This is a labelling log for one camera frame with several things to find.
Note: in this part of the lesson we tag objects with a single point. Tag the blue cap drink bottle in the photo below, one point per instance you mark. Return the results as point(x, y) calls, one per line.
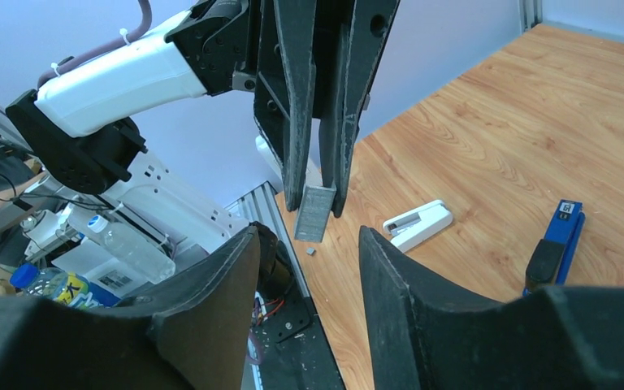
point(69, 289)

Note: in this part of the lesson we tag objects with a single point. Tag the blue stapler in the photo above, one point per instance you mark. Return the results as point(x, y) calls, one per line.
point(552, 258)

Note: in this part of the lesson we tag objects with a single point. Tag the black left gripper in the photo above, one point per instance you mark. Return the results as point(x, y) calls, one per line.
point(302, 60)

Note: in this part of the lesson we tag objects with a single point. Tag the grey staple strip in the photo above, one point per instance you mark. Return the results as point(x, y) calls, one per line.
point(313, 213)

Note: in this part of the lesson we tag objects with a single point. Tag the white stapler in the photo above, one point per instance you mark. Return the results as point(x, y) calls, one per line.
point(415, 226)

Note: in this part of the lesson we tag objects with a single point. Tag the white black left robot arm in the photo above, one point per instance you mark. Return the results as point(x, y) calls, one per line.
point(79, 116)

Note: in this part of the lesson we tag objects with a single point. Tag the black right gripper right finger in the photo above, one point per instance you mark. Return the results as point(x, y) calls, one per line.
point(410, 313)

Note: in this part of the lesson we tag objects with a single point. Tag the clear plastic water bottle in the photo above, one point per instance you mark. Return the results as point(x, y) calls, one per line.
point(123, 243)

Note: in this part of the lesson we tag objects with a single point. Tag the aluminium frame rail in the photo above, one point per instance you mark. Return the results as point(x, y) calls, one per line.
point(279, 272)

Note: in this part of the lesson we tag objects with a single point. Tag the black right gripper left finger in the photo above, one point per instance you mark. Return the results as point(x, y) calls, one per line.
point(198, 322)

